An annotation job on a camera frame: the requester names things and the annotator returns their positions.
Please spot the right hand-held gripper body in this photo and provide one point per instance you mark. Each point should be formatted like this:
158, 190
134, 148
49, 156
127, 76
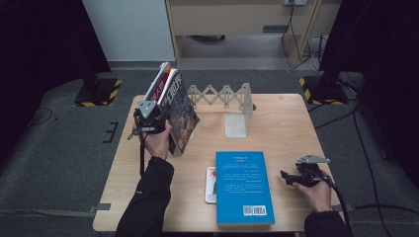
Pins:
309, 174

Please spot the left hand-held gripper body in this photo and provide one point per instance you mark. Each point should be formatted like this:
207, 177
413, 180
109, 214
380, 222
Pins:
151, 123

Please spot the dark cover magazine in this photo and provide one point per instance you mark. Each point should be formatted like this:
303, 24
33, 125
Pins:
181, 115

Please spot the portrait cover magazine red label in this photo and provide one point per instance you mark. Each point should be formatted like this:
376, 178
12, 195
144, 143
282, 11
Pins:
158, 84

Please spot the thick blue book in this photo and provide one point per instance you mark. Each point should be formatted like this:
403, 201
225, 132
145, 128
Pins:
243, 187

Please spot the expandable grey metal book rack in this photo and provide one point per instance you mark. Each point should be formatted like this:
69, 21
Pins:
235, 125

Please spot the thin white picture book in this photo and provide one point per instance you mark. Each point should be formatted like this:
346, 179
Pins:
210, 187

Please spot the person's left hand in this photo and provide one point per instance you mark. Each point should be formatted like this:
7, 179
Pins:
158, 144

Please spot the person's right hand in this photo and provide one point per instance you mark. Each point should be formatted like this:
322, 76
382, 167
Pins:
318, 197

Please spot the black floor tape mark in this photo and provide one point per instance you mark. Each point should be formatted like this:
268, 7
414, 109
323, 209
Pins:
113, 131

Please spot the grey tape piece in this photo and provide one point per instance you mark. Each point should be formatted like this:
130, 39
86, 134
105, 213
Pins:
100, 207
348, 207

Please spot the stand with hazard striped base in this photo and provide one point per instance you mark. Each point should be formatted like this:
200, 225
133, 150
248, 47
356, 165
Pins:
324, 90
99, 92

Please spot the white panel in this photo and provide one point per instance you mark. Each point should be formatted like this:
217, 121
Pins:
131, 29

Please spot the light wooden desk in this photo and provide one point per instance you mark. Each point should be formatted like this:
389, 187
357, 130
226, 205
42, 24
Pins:
230, 16

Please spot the dark curtain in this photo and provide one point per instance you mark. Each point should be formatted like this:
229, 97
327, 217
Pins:
388, 65

